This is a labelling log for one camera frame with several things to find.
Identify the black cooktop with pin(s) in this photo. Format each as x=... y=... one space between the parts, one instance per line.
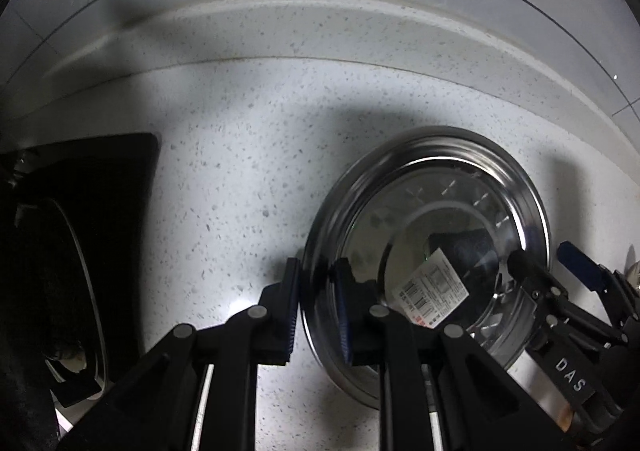
x=75 y=241

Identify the stainless steel bowl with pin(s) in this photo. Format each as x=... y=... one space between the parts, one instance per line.
x=395 y=231

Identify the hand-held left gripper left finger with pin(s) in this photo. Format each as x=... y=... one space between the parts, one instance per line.
x=291 y=316

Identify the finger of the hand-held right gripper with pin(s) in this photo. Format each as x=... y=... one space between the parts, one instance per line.
x=537 y=276
x=582 y=265

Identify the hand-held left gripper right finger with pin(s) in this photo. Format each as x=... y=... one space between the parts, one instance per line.
x=343 y=318

